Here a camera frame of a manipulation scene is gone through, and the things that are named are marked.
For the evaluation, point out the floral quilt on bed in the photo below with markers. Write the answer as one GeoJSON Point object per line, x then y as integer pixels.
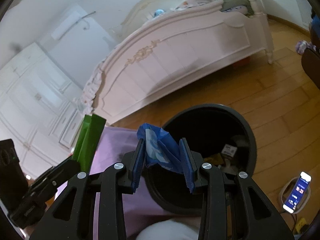
{"type": "Point", "coordinates": [154, 53]}

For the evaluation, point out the purple tablecloth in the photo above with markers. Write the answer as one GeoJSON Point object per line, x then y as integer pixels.
{"type": "Point", "coordinates": [175, 228]}

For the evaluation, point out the smartphone with lit screen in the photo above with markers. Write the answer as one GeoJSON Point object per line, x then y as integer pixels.
{"type": "Point", "coordinates": [299, 194]}

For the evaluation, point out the blue oreo cookie pack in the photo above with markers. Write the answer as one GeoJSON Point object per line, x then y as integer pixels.
{"type": "Point", "coordinates": [161, 148]}

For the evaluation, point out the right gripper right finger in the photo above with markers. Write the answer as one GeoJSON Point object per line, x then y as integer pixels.
{"type": "Point", "coordinates": [234, 200]}

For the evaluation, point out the black round trash bin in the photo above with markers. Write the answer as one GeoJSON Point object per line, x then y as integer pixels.
{"type": "Point", "coordinates": [217, 132]}

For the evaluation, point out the white wardrobe cabinet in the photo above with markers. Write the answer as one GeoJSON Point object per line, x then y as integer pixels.
{"type": "Point", "coordinates": [38, 110]}

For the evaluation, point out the cream ornate bed frame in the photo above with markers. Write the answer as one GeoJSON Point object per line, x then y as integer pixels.
{"type": "Point", "coordinates": [220, 42]}

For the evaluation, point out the green plastic bag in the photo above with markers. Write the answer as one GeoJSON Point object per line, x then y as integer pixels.
{"type": "Point", "coordinates": [88, 140]}

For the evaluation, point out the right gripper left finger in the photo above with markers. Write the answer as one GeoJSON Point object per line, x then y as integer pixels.
{"type": "Point", "coordinates": [72, 213]}

